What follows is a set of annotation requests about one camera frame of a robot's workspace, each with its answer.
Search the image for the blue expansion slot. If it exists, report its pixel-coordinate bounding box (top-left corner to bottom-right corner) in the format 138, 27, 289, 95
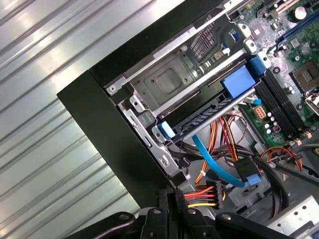
275, 10, 319, 50

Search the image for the orange black wire bundle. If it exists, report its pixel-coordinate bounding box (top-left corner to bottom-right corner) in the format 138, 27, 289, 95
171, 116, 304, 225

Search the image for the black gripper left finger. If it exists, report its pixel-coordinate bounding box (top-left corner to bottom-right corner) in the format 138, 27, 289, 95
63, 188, 173, 239

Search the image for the black RAM slot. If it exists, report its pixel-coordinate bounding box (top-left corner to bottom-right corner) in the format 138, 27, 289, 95
268, 71, 309, 132
262, 73, 298, 136
259, 75, 293, 138
265, 72, 304, 134

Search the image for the tan motherboard connector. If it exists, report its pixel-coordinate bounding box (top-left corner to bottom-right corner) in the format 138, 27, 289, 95
253, 106, 266, 120

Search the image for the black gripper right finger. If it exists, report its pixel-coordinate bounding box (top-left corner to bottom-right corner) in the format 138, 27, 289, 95
174, 190, 299, 239

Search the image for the grey metal disk bay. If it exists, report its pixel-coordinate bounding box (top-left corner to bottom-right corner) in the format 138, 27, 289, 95
104, 42, 272, 175

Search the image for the green motherboard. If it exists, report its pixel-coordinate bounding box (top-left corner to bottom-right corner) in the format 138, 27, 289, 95
224, 0, 319, 150

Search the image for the CPU socket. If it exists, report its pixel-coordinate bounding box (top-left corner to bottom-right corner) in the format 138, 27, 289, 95
289, 61, 319, 93

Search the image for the black open PC case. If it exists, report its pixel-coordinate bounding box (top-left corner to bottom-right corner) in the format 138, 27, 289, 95
56, 0, 319, 239

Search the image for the hard disk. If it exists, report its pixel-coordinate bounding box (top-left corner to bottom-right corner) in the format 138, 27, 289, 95
152, 56, 265, 144

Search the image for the red orange disk power wire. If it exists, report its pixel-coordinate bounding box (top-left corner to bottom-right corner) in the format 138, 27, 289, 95
184, 181, 227, 210

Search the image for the blue SATA wire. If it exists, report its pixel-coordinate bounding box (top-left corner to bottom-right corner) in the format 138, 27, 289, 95
193, 134, 261, 189

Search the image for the metal socket cover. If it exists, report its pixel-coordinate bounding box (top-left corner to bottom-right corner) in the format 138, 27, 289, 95
304, 92, 319, 119

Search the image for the grey metal drive cage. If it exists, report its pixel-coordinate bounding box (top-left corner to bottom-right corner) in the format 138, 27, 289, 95
224, 159, 319, 239

